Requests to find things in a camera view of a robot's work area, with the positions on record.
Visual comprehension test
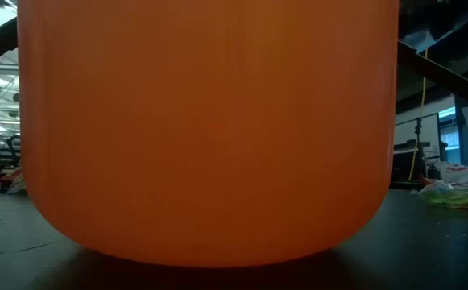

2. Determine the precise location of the clear green candy wrapper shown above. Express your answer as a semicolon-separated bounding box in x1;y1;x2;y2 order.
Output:
412;179;468;208

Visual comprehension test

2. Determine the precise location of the orange plastic bucket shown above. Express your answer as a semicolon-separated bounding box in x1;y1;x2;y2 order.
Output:
17;0;400;269

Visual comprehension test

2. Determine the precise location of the black background desk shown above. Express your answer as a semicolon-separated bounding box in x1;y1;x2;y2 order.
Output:
390;140;432;189

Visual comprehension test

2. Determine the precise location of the black tripod stand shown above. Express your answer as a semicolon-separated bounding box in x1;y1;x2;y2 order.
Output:
412;116;426;182

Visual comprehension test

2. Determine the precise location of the white board panel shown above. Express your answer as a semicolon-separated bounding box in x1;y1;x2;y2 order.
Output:
393;112;441;156

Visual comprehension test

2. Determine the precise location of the black table mat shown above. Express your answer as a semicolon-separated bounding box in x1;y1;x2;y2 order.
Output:
0;184;468;290

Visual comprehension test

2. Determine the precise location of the black background chair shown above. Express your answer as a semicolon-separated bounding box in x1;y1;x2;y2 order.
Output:
0;135;22;168

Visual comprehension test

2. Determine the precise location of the black pillar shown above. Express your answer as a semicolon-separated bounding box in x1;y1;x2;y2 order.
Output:
454;96;468;168

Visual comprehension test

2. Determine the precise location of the white storage shelving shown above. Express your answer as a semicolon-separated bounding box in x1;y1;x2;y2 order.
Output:
0;74;20;162

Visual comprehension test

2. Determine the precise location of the yellow cable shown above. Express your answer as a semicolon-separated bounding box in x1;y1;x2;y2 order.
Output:
408;48;429;182

